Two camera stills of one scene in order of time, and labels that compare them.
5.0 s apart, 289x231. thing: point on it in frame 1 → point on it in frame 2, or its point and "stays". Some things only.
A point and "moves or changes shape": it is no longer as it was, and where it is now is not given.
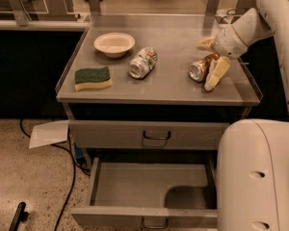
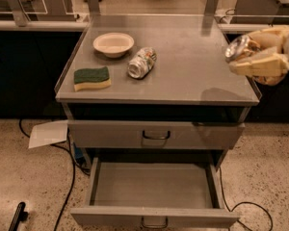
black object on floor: [20, 216] stays
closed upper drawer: [144, 135] stays
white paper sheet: [50, 133] stays
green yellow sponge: [94, 77] stays
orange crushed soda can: [197, 70] moves or changes shape
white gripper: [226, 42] → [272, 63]
